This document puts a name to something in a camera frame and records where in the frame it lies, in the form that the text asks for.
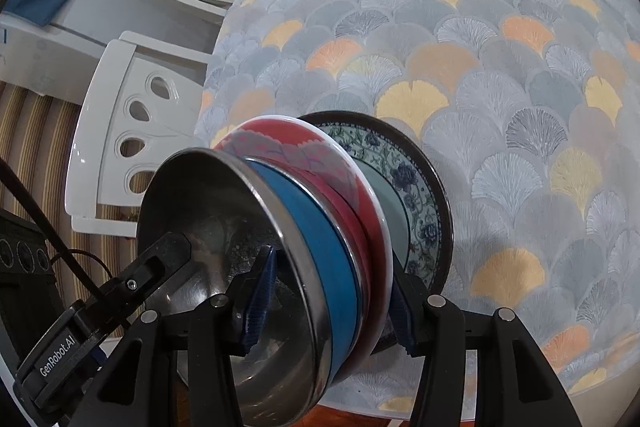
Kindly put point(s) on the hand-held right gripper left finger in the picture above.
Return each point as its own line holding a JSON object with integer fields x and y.
{"x": 260, "y": 297}

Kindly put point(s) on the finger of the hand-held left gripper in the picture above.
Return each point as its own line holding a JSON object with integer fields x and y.
{"x": 150, "y": 272}

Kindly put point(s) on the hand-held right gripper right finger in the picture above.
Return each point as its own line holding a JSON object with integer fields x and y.
{"x": 401, "y": 307}

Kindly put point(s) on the blue steel-lined bowl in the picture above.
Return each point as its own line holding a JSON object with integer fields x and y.
{"x": 210, "y": 217}

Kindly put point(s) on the large blue floral plate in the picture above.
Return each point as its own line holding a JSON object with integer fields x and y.
{"x": 420, "y": 207}

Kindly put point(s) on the pink cartoon bowl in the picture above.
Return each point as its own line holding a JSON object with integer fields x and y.
{"x": 280, "y": 132}

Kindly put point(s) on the striped brown rug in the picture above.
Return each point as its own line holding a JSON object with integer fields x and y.
{"x": 35, "y": 142}

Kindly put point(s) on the ginkgo leaf printed table mat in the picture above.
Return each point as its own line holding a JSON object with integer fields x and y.
{"x": 500, "y": 82}

